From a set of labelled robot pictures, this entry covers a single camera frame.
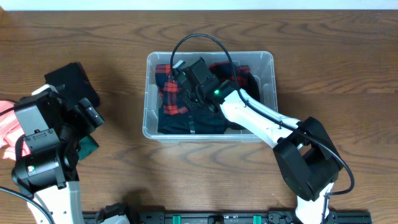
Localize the clear plastic storage bin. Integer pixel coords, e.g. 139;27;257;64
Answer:
142;51;279;143

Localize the pink folded garment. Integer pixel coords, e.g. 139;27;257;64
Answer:
1;111;24;161

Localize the dark navy garment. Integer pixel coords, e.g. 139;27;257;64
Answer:
157;109;228;134

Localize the dark green taped garment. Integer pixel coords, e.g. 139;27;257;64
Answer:
77;135;99;161

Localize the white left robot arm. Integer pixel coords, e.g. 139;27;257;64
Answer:
12;89;104;223

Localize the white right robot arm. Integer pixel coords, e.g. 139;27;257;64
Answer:
171;57;343;223

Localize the red plaid garment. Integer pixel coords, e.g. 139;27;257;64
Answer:
155;62;251;115

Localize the black taped folded garment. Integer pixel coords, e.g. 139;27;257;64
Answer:
44;62;100;108

